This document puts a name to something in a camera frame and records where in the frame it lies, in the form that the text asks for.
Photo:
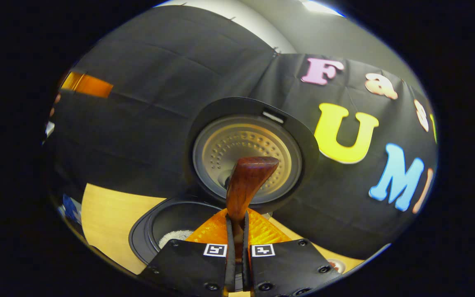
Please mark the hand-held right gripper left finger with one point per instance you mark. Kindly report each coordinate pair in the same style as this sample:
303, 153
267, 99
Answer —
229, 264

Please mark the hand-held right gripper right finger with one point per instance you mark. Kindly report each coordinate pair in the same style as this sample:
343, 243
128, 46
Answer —
246, 264

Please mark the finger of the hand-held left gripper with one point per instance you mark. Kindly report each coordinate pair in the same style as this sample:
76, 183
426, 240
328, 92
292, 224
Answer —
89, 84

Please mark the brown wooden spoon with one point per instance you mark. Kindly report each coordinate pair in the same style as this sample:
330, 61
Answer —
248, 177

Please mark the grey and silver rice cooker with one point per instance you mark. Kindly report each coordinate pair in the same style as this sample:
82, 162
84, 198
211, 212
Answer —
245, 144

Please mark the white round plate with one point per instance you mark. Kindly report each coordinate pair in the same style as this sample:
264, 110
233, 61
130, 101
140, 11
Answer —
340, 268

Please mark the blue object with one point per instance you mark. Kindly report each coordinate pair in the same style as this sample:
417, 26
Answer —
70, 210

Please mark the long ceiling light panel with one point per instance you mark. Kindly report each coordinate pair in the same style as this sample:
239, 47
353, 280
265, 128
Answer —
320, 6

